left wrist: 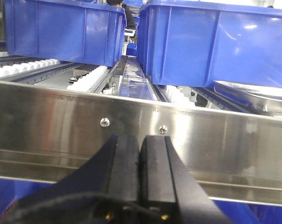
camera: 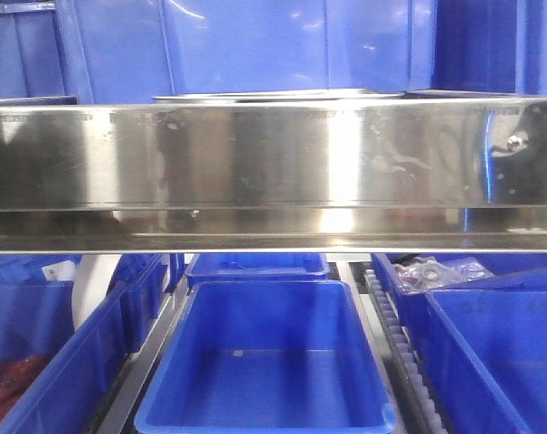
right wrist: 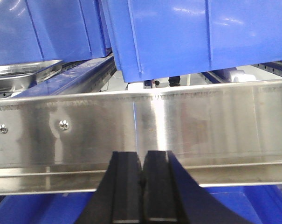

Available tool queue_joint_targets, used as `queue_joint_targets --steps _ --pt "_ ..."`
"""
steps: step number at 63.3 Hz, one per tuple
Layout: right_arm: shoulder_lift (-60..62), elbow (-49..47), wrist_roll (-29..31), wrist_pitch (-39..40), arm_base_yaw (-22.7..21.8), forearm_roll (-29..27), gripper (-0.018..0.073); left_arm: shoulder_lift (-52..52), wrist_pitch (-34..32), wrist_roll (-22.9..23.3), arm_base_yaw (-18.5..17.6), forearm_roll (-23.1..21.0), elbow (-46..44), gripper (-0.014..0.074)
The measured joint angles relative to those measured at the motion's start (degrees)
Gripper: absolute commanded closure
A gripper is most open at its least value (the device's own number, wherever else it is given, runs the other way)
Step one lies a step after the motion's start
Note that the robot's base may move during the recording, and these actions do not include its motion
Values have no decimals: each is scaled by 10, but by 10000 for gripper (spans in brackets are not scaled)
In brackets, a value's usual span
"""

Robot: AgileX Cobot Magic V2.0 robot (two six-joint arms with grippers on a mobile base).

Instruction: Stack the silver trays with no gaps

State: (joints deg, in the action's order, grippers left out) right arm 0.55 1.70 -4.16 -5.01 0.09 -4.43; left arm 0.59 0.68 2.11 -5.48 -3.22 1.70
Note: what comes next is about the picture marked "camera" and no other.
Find red mesh material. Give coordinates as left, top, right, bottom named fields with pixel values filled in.
left=0, top=354, right=51, bottom=419

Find blue bin upper right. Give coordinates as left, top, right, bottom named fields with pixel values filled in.
left=412, top=1, right=547, bottom=96

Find blue bin upper left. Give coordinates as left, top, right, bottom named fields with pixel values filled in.
left=0, top=1, right=78, bottom=99

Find blue bin upper center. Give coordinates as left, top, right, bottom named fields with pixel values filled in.
left=55, top=1, right=437, bottom=104

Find blue bin lower right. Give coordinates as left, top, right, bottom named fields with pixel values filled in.
left=422, top=271, right=547, bottom=433

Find blue bin lower center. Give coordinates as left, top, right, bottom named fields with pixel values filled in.
left=135, top=280, right=397, bottom=433

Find blue bin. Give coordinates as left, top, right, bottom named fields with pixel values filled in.
left=422, top=271, right=547, bottom=433
left=412, top=1, right=547, bottom=96
left=135, top=280, right=397, bottom=433
left=0, top=1, right=78, bottom=99
left=372, top=252, right=547, bottom=353
left=0, top=270, right=129, bottom=434
left=184, top=252, right=329, bottom=288
left=109, top=253, right=172, bottom=353
left=55, top=1, right=437, bottom=104

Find white plastic roll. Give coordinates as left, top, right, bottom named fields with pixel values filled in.
left=71, top=254, right=122, bottom=330

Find grey rail left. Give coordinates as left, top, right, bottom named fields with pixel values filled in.
left=90, top=277, right=188, bottom=433

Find blue bin rear right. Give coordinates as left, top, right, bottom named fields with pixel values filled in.
left=372, top=252, right=547, bottom=353

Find white roller track right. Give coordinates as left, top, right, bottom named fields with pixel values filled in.
left=364, top=269, right=448, bottom=433

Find blue bin lower left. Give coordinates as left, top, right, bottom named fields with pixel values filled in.
left=0, top=270, right=129, bottom=434

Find silver metal tray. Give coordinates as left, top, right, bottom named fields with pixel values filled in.
left=153, top=89, right=404, bottom=104

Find stainless steel shelf beam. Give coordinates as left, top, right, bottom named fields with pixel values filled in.
left=0, top=94, right=547, bottom=253

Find bagged metal parts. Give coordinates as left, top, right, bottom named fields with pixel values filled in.
left=393, top=256, right=495, bottom=292

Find blue bin rear left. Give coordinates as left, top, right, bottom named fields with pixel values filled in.
left=109, top=253, right=172, bottom=353

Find blue bin rear center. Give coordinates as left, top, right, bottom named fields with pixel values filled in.
left=184, top=252, right=329, bottom=288

